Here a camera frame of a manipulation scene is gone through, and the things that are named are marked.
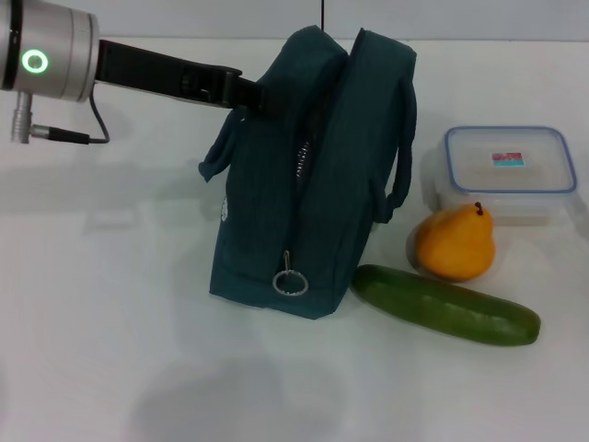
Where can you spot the clear container with blue-rimmed lid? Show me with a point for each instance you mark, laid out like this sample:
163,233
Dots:
506,184

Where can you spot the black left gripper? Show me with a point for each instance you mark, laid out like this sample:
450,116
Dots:
152,76

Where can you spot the orange yellow pear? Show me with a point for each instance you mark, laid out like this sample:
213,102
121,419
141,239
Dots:
455,248

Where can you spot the green cucumber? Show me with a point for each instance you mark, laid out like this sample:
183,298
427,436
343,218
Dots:
437,308

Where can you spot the teal insulated lunch bag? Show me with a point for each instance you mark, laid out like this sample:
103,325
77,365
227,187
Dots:
322,207

